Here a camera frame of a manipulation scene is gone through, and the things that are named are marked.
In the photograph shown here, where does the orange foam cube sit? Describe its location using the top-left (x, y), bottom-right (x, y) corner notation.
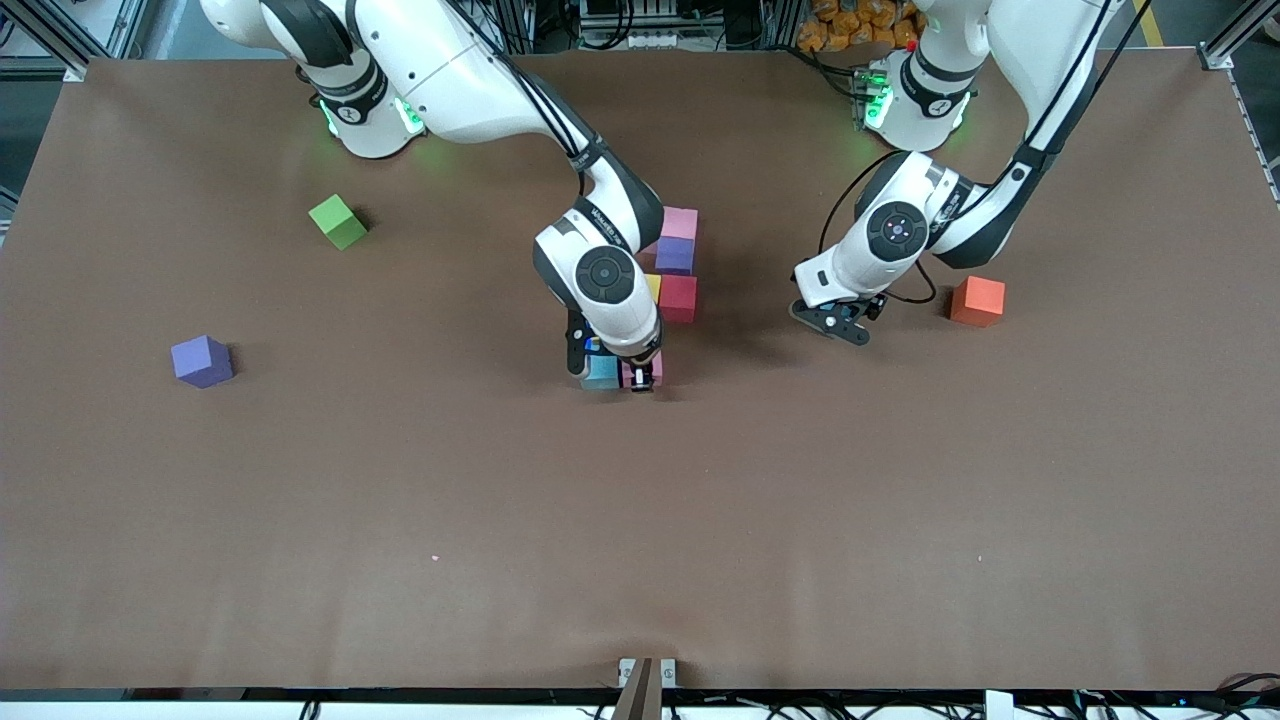
top-left (949, 276), bottom-right (1007, 328)

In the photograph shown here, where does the aluminium frame rail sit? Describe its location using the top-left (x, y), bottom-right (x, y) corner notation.
top-left (0, 0), bottom-right (89, 83)
top-left (1200, 0), bottom-right (1280, 71)

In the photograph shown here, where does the red foam cube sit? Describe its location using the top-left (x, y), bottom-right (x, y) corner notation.
top-left (659, 274), bottom-right (699, 325)

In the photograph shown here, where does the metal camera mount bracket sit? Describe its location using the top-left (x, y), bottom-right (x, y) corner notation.
top-left (617, 656), bottom-right (678, 720)

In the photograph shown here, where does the pile of orange objects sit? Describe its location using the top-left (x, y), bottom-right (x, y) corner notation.
top-left (797, 0), bottom-right (926, 54)

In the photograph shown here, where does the table cover sheet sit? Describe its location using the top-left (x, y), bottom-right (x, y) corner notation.
top-left (0, 48), bottom-right (1280, 693)

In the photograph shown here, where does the green foam cube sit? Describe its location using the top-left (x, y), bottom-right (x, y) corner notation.
top-left (308, 194), bottom-right (368, 251)

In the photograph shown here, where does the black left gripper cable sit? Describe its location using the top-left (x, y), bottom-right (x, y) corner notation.
top-left (817, 148), bottom-right (906, 259)

